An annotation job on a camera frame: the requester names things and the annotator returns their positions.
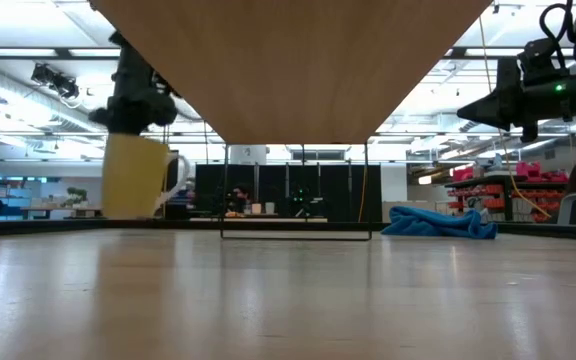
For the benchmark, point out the black partition panels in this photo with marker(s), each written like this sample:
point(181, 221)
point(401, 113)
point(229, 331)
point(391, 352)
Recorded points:
point(338, 195)

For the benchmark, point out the black monitor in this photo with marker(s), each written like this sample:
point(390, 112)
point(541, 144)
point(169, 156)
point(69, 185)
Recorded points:
point(172, 175)

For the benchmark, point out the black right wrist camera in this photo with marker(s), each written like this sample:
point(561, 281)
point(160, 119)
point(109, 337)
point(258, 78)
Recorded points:
point(543, 60)

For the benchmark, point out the rack with red bins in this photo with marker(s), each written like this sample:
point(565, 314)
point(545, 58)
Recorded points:
point(498, 190)

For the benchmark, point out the green potted plant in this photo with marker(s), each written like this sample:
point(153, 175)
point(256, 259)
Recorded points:
point(76, 196)

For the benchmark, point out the blue cloth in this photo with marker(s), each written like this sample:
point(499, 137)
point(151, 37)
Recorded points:
point(433, 225)

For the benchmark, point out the background wooden table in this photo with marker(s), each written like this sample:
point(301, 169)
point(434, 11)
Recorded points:
point(48, 211)

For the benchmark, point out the black aluminium table frame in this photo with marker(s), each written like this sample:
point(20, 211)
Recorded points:
point(68, 226)

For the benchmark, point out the background robot with green lights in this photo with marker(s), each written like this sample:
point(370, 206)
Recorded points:
point(300, 200)

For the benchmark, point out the black ceiling camera rig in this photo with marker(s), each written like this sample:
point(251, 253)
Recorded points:
point(55, 80)

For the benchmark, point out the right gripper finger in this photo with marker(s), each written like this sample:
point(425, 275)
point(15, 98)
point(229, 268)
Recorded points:
point(483, 112)

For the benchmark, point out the white cup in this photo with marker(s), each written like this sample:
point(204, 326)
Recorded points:
point(133, 175)

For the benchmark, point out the wooden shelf with black legs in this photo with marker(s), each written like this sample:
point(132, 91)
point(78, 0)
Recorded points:
point(293, 75)

